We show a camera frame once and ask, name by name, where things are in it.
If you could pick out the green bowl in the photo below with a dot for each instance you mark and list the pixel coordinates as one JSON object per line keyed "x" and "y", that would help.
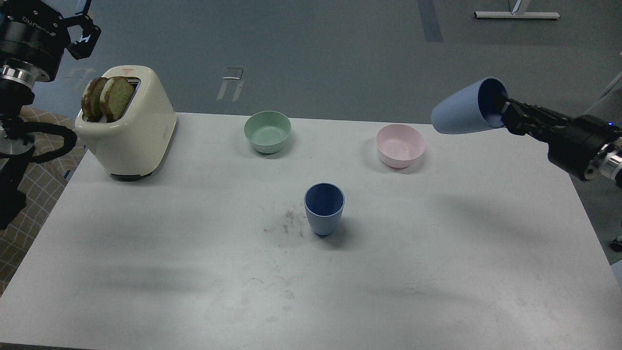
{"x": 268, "y": 131}

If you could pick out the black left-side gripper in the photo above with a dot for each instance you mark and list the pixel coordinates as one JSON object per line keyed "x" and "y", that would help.
{"x": 38, "y": 35}

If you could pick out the dark blue cup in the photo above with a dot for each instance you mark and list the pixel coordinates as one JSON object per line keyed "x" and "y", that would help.
{"x": 324, "y": 204}

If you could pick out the front toast slice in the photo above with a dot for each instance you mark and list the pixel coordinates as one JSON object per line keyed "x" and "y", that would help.
{"x": 115, "y": 97}

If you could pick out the cream white toaster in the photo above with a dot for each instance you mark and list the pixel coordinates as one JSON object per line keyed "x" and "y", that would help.
{"x": 134, "y": 145}

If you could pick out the light blue cup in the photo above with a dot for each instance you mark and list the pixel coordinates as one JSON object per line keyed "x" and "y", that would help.
{"x": 475, "y": 108}

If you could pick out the black left-side robot arm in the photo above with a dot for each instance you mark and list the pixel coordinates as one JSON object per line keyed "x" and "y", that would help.
{"x": 17, "y": 81}

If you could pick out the beige checked cloth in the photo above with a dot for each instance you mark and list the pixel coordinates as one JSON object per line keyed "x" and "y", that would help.
{"x": 42, "y": 184}

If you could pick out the black Robotiq right-side gripper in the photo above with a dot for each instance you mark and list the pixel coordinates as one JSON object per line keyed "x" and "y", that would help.
{"x": 584, "y": 147}

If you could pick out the pink bowl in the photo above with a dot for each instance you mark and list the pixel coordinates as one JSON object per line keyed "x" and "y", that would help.
{"x": 399, "y": 146}

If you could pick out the white desk leg base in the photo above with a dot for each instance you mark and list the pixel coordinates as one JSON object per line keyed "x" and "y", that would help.
{"x": 519, "y": 10}

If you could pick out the black right-side robot arm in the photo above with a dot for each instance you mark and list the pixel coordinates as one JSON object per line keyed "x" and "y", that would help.
{"x": 584, "y": 147}

